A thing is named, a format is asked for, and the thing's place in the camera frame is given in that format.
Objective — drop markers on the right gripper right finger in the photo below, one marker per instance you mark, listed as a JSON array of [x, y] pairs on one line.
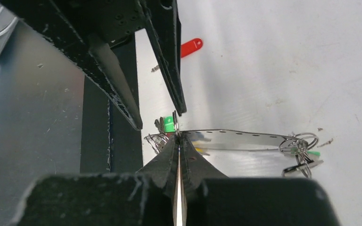
[[213, 199]]

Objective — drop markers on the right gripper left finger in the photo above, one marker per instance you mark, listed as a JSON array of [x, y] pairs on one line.
[[144, 198]]

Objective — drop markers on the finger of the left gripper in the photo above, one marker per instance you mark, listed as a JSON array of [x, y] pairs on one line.
[[163, 28], [74, 38]]

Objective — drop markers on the metal keyring plate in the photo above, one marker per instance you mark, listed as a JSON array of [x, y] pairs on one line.
[[204, 141]]

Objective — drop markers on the green tag key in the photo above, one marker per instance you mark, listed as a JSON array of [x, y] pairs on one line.
[[168, 124]]

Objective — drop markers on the red tag key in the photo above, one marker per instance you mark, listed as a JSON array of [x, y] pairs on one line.
[[191, 46]]

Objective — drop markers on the black tag key on plate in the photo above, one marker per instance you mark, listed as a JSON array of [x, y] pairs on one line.
[[297, 147]]

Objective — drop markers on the green tag on plate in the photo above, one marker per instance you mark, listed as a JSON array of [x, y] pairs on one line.
[[315, 153]]

